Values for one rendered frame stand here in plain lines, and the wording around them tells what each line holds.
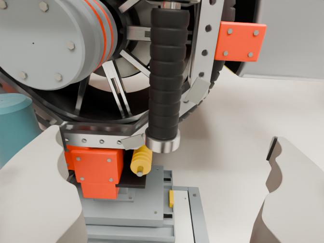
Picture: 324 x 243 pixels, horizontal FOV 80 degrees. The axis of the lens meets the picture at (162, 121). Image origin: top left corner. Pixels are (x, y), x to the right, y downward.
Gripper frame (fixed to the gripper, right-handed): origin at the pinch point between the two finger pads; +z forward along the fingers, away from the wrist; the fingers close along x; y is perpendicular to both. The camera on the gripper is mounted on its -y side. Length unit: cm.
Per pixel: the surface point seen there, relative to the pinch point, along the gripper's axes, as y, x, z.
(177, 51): -3.3, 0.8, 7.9
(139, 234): 68, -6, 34
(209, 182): 83, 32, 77
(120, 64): 9, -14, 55
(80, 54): -1.1, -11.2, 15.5
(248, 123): 82, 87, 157
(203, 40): -2.3, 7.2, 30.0
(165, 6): -6.8, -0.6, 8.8
